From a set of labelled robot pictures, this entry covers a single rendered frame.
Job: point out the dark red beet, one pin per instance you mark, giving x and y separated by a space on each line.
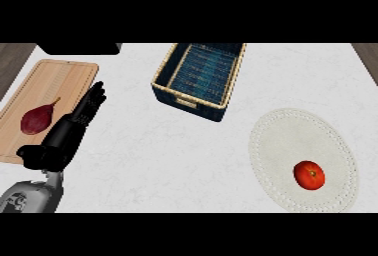
37 118

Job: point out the dark blue wicker basket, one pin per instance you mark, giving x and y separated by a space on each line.
201 75

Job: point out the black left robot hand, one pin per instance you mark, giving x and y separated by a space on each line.
66 133

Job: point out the black appliance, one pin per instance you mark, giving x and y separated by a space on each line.
78 48

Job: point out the red tomato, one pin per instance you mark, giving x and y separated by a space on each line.
309 175

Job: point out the white oval lace placemat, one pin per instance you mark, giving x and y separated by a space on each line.
300 143

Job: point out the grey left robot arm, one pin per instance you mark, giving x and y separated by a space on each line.
29 196

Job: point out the pale wooden cutting board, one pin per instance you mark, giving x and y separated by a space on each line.
46 86

